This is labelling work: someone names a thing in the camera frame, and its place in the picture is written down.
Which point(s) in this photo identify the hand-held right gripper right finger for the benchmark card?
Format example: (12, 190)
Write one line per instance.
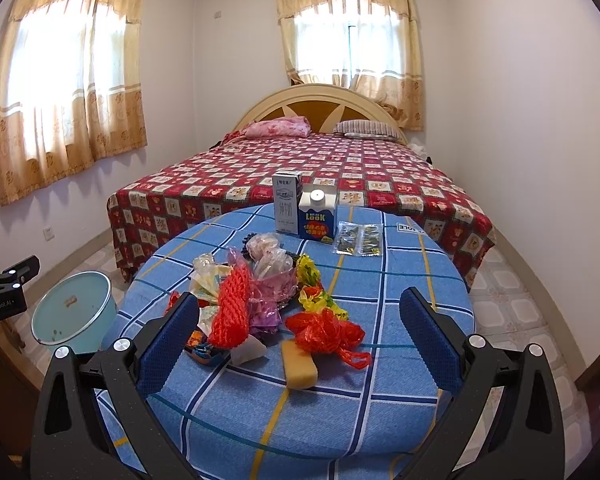
(430, 345)

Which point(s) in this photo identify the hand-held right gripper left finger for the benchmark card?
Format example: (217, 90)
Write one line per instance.
(170, 345)

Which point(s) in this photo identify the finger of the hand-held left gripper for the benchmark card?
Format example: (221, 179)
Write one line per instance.
(15, 271)

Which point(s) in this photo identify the teal round bin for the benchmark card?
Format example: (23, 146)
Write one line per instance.
(70, 310)

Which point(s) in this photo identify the pale yellow plastic bag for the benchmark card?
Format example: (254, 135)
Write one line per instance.
(207, 280)

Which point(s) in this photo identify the purple patterned cloth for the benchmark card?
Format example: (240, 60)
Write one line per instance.
(264, 324)

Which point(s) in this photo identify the pink plastic bag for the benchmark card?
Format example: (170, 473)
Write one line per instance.
(270, 290)

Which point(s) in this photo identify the yellow sponge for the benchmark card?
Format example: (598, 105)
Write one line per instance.
(300, 365)

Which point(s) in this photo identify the clear plastic bag red print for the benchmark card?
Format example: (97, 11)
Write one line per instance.
(267, 255)

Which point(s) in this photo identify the blue snack wrapper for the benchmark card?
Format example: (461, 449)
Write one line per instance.
(205, 349)

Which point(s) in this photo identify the brown wooden furniture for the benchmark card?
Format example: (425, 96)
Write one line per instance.
(10, 360)

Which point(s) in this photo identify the blue checked blanket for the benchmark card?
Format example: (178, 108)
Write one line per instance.
(380, 310)

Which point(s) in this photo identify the white plastic wrapper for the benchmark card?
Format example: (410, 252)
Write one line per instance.
(247, 352)

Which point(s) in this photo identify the red crumpled cloth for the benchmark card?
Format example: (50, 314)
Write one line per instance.
(325, 332)

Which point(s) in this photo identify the clear packet dark contents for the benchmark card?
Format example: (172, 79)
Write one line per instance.
(347, 237)
(371, 240)

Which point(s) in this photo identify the yellow patterned plastic wrapper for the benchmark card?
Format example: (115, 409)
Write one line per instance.
(315, 285)

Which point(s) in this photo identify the blue carton with white cap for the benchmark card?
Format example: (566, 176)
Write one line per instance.
(317, 217)

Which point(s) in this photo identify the beige patterned window curtain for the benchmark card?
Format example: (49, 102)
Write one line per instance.
(405, 60)
(290, 20)
(55, 85)

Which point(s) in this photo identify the white tall carton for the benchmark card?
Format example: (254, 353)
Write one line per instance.
(286, 205)

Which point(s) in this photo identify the bed with red quilt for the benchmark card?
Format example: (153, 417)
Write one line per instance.
(280, 165)

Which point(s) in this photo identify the striped pillow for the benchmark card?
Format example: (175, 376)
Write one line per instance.
(370, 129)

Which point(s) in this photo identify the pink pillow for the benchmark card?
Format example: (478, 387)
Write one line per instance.
(280, 127)

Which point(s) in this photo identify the cream wooden headboard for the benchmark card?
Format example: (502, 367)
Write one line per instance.
(320, 105)

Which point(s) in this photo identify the white wall socket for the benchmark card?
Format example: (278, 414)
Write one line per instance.
(48, 233)

